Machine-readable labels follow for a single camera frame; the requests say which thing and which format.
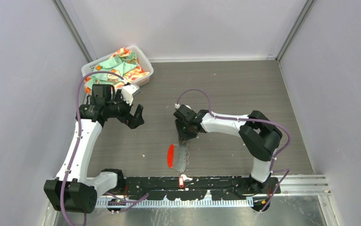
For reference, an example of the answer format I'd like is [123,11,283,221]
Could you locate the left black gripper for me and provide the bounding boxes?
[106,89,144,129]

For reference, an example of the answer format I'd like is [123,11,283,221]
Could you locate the red keyring with metal chain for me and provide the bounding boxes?
[167,141,189,173]

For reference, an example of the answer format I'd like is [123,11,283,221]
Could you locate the key with red tag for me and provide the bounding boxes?
[178,174,193,188]

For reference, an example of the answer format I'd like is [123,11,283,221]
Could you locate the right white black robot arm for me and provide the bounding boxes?
[173,104,283,193]

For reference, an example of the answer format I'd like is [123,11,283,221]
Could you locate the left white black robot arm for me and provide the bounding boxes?
[43,83,144,214]

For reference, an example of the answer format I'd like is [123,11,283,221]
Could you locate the colourful patterned cloth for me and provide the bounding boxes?
[84,47,150,95]

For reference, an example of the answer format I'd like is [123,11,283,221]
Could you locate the white plastic basket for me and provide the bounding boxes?
[81,45,154,103]

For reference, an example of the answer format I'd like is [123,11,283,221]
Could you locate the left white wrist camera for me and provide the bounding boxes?
[122,83,140,105]

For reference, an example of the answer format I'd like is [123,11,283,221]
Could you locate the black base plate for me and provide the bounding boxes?
[108,176,281,201]

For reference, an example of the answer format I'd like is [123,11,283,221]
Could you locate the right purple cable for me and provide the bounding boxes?
[175,89,292,213]

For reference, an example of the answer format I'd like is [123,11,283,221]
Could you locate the aluminium front rail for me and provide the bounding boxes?
[47,178,332,209]

